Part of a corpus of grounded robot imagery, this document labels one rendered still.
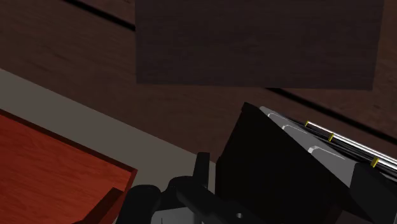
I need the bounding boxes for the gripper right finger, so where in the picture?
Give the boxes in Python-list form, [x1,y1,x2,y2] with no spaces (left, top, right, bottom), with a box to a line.
[349,162,397,224]

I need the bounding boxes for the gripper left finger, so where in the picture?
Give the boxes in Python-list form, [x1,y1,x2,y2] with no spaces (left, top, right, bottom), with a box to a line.
[116,151,265,224]

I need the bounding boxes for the black and grey appliance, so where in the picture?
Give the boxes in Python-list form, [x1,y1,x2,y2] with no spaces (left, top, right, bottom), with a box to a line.
[215,101,397,224]

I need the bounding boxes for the red wooden tray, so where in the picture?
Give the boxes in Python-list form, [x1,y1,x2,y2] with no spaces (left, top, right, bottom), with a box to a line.
[0,108,139,224]

